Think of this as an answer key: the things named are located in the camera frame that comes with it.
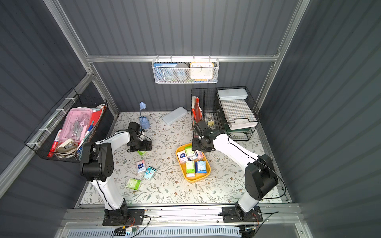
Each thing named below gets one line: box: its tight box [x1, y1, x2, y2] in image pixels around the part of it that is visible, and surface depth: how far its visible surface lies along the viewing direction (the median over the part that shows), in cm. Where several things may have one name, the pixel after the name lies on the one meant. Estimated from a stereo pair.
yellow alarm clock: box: [189, 61, 215, 80], surface depth 90 cm
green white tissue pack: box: [184, 145, 197, 161], surface depth 93 cm
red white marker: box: [46, 128, 62, 158], surface depth 66 cm
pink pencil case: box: [59, 108, 93, 143], surface depth 74 cm
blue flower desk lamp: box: [138, 101, 150, 130], surface depth 106 cm
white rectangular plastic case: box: [162, 106, 188, 126], surface depth 119 cm
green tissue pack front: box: [125, 177, 142, 191], surface depth 84 cm
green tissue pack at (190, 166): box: [185, 160, 196, 174], surface depth 86 cm
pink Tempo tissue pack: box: [136, 160, 147, 174], surface depth 90 cm
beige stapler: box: [56, 138, 78, 154], surface depth 65 cm
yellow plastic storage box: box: [175, 142, 211, 183], surface depth 87 cm
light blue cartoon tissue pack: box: [194, 160, 207, 174], surface depth 87 cm
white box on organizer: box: [217, 88, 249, 101], surface depth 102 cm
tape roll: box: [173, 62, 190, 83], surface depth 89 cm
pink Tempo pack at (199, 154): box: [194, 149, 204, 161], surface depth 91 cm
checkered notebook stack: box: [220, 98, 258, 131], surface depth 93 cm
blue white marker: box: [76, 120, 95, 153], surface depth 69 cm
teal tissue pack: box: [143, 166, 157, 181], surface depth 88 cm
